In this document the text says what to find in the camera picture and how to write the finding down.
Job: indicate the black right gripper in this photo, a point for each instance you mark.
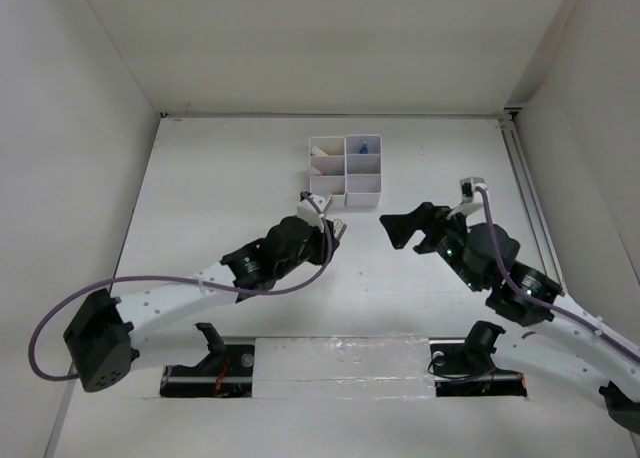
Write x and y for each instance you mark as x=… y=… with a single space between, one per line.
x=401 y=226

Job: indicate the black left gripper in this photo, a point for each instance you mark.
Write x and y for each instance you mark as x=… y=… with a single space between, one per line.
x=324 y=242

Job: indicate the yellow highlighter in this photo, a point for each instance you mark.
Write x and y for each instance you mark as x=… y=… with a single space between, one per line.
x=317 y=152

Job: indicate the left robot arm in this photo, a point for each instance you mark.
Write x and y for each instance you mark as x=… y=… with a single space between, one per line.
x=109 y=337

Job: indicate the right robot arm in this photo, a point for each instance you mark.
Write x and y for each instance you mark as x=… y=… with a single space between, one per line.
x=561 y=342

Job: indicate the right white compartment organizer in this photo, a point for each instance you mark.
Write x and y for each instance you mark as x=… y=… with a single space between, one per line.
x=363 y=172

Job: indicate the white compartment organizer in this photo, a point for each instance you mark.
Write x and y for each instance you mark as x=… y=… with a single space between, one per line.
x=363 y=172
x=334 y=164

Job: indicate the left white compartment organizer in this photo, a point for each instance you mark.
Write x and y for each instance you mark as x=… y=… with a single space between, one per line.
x=334 y=164

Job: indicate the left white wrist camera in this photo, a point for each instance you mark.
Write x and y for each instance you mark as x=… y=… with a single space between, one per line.
x=312 y=209

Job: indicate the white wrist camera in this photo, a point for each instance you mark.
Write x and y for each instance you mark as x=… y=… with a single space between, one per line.
x=312 y=209
x=471 y=198

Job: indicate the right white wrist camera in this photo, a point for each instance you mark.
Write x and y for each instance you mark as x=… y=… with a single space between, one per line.
x=471 y=198

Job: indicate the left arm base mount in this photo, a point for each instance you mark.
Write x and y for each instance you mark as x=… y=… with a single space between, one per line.
x=225 y=372

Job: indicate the aluminium frame rail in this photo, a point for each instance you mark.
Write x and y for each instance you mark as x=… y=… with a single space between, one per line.
x=528 y=193

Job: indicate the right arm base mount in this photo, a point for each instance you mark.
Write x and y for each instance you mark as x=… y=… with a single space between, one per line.
x=463 y=368

